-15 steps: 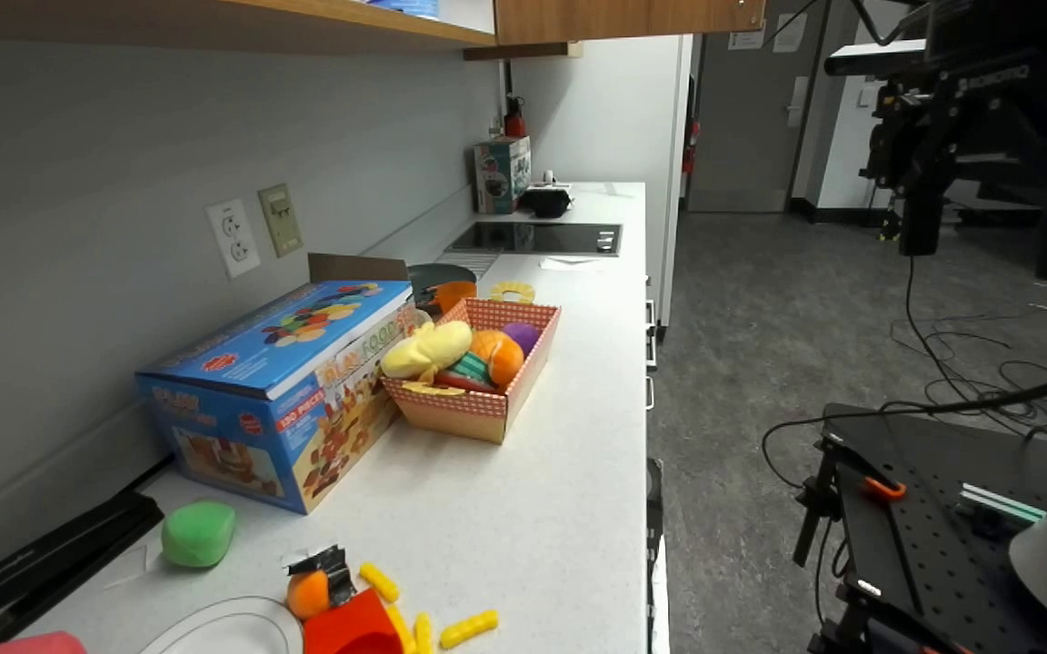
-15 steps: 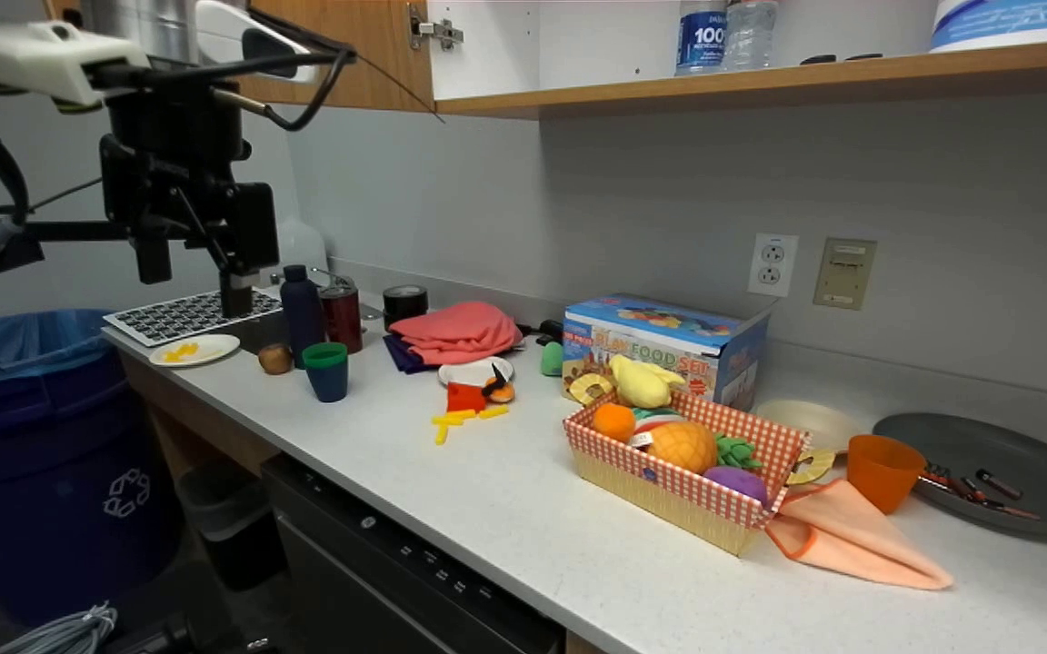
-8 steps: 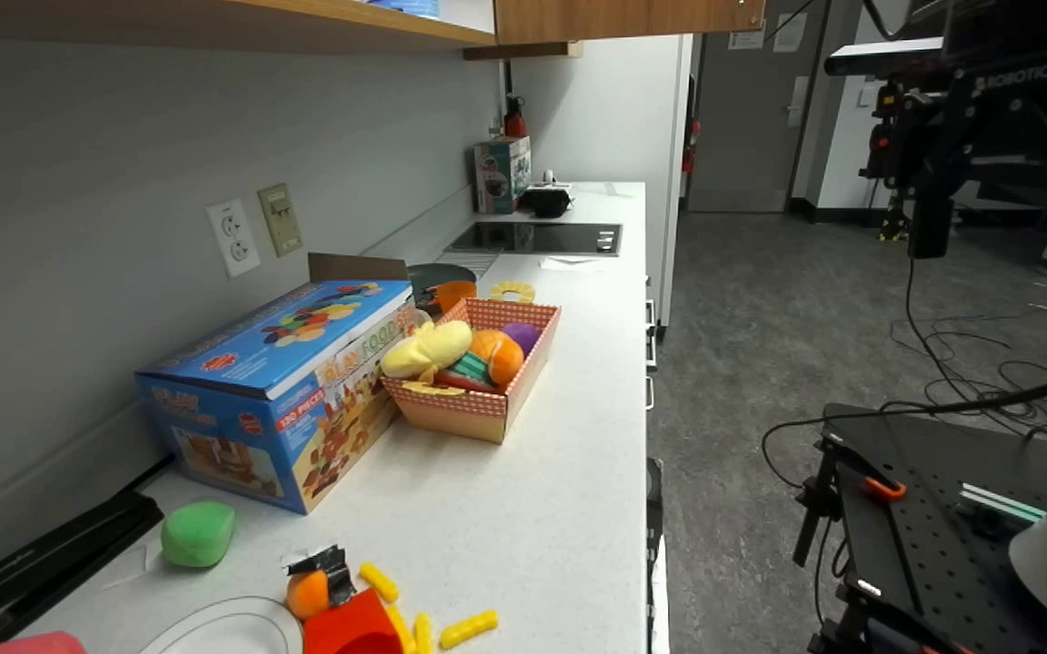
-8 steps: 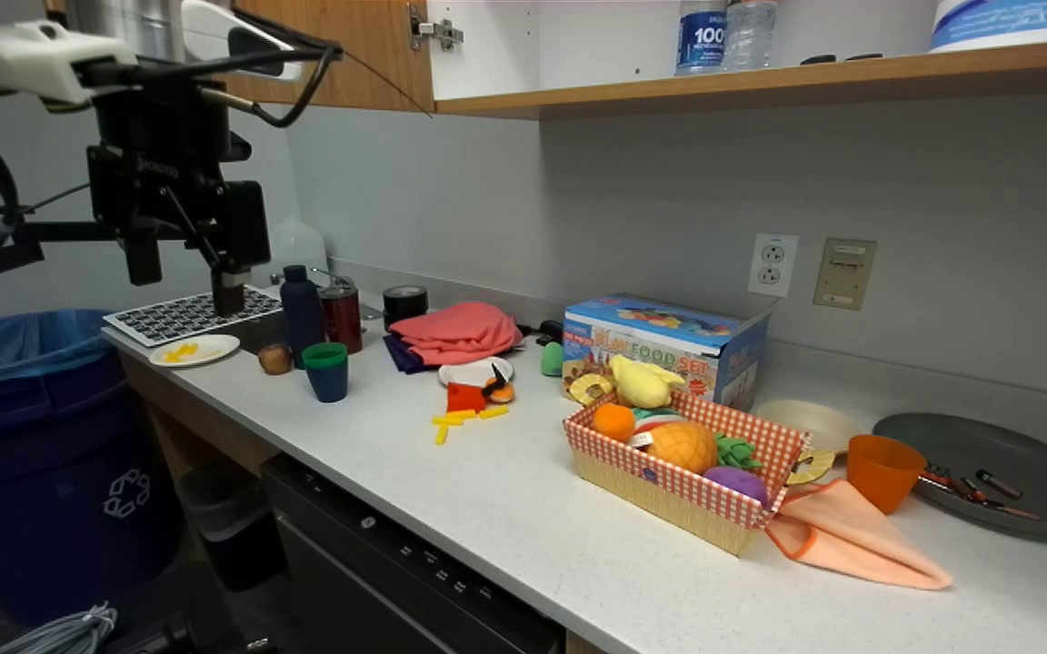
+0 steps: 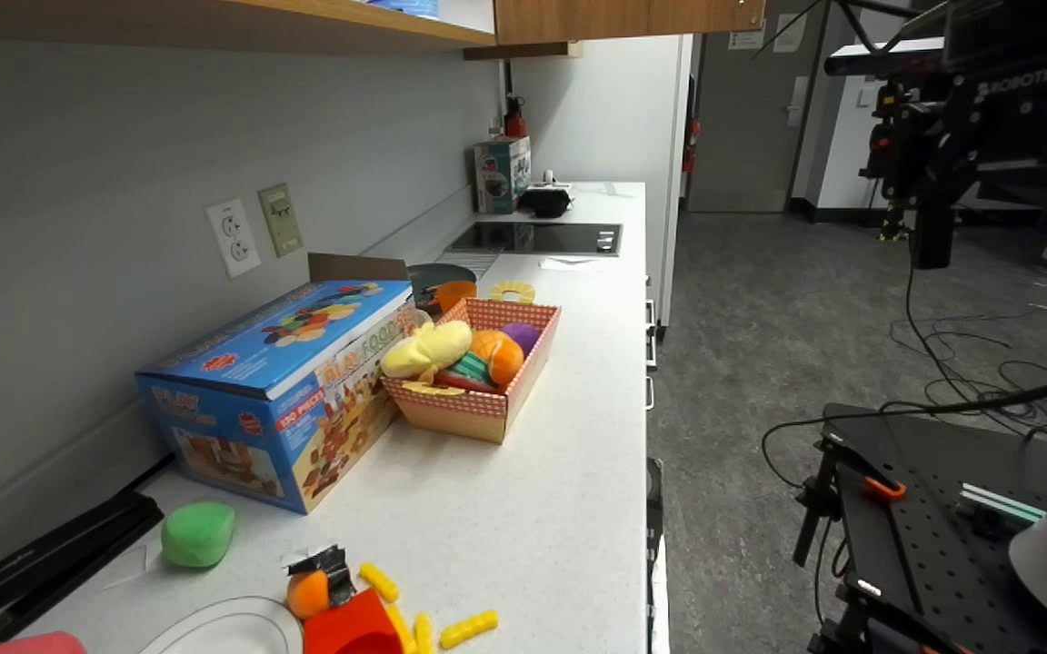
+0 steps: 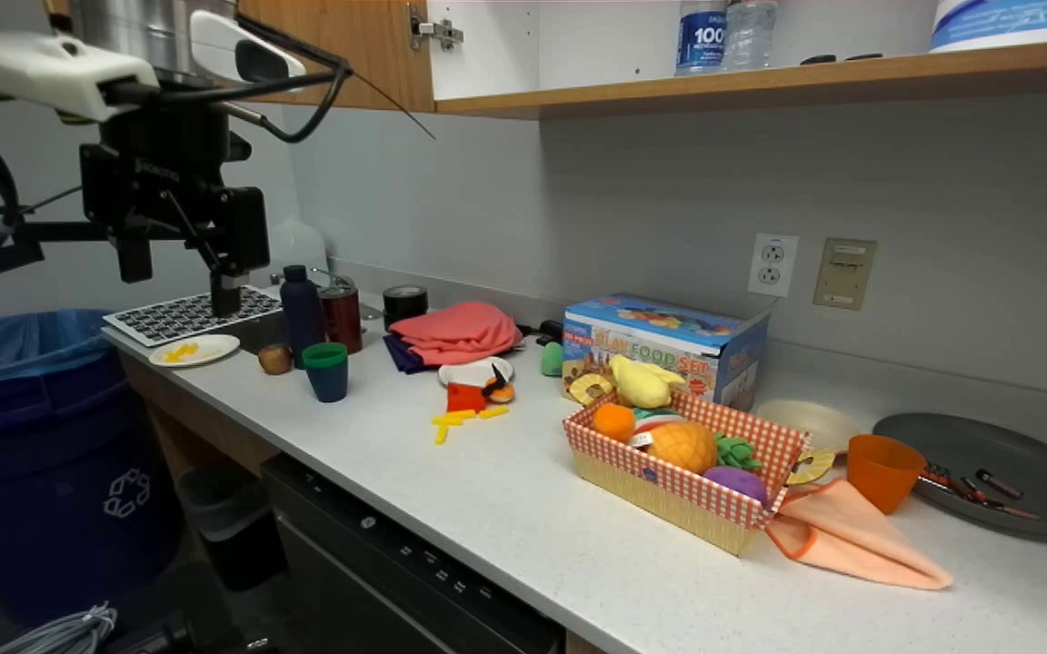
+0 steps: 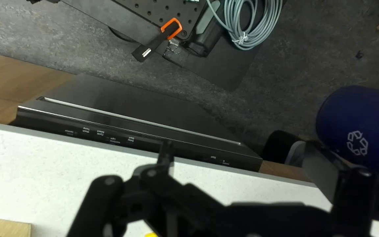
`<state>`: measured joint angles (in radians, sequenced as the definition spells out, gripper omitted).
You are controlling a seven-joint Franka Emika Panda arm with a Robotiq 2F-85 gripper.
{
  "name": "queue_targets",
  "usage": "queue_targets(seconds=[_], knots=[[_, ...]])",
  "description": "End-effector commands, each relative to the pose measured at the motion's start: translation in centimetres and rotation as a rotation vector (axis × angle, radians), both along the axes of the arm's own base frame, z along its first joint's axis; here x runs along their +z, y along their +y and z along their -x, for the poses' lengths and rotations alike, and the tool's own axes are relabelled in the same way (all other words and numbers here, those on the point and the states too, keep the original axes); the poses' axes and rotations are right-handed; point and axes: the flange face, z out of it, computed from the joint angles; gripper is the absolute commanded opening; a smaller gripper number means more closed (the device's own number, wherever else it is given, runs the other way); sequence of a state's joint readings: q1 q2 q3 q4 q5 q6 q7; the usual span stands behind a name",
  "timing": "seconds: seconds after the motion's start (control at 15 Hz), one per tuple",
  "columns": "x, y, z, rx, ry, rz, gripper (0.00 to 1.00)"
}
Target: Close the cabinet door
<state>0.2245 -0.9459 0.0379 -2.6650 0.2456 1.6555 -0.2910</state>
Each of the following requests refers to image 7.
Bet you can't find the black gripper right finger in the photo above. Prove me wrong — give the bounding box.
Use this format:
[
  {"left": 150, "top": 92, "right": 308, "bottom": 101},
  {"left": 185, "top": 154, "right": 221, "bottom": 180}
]
[{"left": 305, "top": 139, "right": 377, "bottom": 237}]

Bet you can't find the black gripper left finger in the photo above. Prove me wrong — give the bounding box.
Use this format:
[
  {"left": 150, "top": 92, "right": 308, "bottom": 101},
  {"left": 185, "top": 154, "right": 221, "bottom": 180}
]
[{"left": 65, "top": 139, "right": 187, "bottom": 237}]

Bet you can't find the wooden base cabinet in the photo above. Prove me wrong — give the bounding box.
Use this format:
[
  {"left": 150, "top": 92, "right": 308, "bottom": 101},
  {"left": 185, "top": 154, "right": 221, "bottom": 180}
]
[{"left": 0, "top": 49, "right": 77, "bottom": 125}]

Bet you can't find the black GE dishwasher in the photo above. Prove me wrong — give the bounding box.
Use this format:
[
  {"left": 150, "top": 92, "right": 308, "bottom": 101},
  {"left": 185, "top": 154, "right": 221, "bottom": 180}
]
[{"left": 13, "top": 95, "right": 264, "bottom": 172}]

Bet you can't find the blue recycling bin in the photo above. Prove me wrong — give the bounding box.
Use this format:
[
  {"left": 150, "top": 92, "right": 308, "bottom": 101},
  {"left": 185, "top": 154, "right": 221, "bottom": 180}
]
[{"left": 314, "top": 84, "right": 379, "bottom": 182}]

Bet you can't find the orange black bar clamp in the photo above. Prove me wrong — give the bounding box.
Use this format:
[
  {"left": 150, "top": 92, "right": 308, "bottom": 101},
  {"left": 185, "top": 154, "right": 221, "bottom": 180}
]
[{"left": 130, "top": 16, "right": 184, "bottom": 63}]

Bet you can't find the black perforated robot table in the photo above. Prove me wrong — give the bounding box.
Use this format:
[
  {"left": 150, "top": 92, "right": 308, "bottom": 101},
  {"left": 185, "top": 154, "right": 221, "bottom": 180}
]
[{"left": 62, "top": 0, "right": 260, "bottom": 89}]

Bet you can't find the light blue coiled cable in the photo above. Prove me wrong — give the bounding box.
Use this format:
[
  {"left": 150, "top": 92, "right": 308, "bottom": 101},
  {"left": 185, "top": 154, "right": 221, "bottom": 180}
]
[{"left": 205, "top": 0, "right": 284, "bottom": 52}]

